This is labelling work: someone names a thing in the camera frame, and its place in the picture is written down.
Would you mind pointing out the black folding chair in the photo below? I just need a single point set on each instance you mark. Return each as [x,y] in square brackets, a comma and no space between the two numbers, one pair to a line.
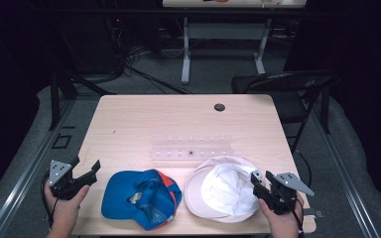
[287,89]

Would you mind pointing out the black table grommet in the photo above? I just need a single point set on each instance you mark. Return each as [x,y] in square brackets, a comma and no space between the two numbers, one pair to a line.
[219,107]

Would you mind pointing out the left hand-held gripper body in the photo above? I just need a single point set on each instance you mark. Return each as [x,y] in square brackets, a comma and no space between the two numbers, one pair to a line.
[59,175]

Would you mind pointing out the blue and orange cap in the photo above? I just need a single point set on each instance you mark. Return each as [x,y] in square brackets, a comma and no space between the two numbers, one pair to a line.
[142,198]

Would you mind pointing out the clear acrylic hat rack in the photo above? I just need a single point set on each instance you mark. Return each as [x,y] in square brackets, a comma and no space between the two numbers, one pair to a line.
[191,148]

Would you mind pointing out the grey metal table bracket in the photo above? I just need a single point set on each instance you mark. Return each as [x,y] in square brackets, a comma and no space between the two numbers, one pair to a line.
[313,214]

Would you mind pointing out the dark equipment cabinet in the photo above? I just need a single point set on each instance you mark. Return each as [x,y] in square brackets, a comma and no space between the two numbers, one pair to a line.
[86,43]

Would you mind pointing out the white desk with metal legs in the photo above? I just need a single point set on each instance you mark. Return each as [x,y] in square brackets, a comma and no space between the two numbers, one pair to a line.
[223,31]

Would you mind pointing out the aluminium floor rail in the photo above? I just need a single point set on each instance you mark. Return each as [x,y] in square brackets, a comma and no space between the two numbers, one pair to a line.
[344,172]
[29,168]

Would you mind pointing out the white bucket hat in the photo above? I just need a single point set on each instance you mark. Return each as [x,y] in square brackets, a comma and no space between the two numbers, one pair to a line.
[223,191]

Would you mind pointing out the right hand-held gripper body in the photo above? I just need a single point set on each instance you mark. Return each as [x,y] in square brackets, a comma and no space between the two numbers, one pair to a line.
[286,195]

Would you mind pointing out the person's left hand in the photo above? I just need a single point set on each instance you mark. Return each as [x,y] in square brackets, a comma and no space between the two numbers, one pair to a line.
[64,214]

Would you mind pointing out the person's right hand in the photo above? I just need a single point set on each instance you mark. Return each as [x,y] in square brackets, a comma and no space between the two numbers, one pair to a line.
[282,224]

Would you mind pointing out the black metal stand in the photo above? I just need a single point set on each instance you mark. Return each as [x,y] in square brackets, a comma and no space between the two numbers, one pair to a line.
[58,95]

